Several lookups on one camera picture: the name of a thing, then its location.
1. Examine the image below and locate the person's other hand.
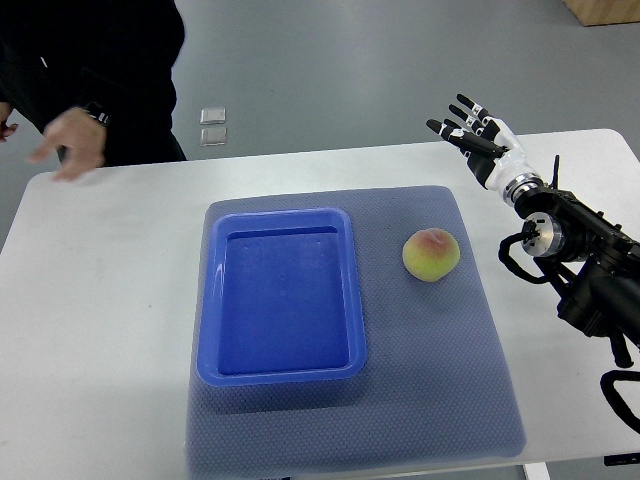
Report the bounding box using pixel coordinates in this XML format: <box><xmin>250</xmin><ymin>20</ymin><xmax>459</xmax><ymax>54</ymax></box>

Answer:
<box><xmin>0</xmin><ymin>102</ymin><xmax>19</xmax><ymax>143</ymax></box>

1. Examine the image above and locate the person's bare hand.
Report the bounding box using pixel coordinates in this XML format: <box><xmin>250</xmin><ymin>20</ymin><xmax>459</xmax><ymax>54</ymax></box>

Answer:
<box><xmin>28</xmin><ymin>107</ymin><xmax>107</xmax><ymax>181</ymax></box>

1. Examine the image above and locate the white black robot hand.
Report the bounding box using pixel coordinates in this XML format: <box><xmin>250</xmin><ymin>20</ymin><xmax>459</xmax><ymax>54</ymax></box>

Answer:
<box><xmin>426</xmin><ymin>94</ymin><xmax>544</xmax><ymax>206</ymax></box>

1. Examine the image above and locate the yellow red peach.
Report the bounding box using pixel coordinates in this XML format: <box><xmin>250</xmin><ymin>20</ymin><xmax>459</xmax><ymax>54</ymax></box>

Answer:
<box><xmin>402</xmin><ymin>228</ymin><xmax>461</xmax><ymax>283</ymax></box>

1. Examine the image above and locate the black sleeved forearm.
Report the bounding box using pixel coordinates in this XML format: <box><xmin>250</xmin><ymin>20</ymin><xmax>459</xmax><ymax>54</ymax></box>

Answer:
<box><xmin>1</xmin><ymin>1</ymin><xmax>186</xmax><ymax>167</ymax></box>

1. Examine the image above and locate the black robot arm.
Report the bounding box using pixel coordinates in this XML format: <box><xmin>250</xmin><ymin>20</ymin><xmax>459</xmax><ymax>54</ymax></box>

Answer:
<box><xmin>498</xmin><ymin>172</ymin><xmax>639</xmax><ymax>430</ymax></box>

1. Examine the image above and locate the lower metal floor plate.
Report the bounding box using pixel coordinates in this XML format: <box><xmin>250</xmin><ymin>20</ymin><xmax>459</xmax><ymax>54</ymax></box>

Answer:
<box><xmin>200</xmin><ymin>126</ymin><xmax>227</xmax><ymax>147</ymax></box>

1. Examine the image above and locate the metal floor plate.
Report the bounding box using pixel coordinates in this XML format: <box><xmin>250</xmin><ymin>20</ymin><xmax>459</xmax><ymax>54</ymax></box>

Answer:
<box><xmin>200</xmin><ymin>126</ymin><xmax>227</xmax><ymax>147</ymax></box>
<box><xmin>200</xmin><ymin>107</ymin><xmax>226</xmax><ymax>125</ymax></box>

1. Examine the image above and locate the upper metal floor plate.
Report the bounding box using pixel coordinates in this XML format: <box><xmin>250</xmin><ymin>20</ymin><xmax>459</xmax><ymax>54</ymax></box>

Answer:
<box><xmin>200</xmin><ymin>107</ymin><xmax>226</xmax><ymax>125</ymax></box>

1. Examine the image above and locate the black wrist watch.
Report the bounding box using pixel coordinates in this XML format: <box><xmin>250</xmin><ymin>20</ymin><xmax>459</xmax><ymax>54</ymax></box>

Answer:
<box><xmin>82</xmin><ymin>102</ymin><xmax>111</xmax><ymax>128</ymax></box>

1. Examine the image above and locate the blue grey textured mat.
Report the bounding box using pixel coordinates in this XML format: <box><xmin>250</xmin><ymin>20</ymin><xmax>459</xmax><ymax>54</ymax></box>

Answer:
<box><xmin>186</xmin><ymin>186</ymin><xmax>526</xmax><ymax>479</ymax></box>

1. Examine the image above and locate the blue plastic tray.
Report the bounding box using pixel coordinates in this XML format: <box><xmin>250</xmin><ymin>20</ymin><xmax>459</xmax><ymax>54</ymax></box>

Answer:
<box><xmin>196</xmin><ymin>208</ymin><xmax>367</xmax><ymax>387</ymax></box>

